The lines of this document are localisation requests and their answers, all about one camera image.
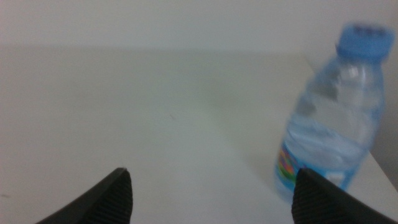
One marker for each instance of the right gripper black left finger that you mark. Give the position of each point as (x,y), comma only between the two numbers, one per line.
(105,202)

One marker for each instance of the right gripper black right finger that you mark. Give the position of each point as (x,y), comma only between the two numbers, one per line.
(320,205)

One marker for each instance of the clear water bottle blue cap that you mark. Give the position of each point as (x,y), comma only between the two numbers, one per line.
(335,124)

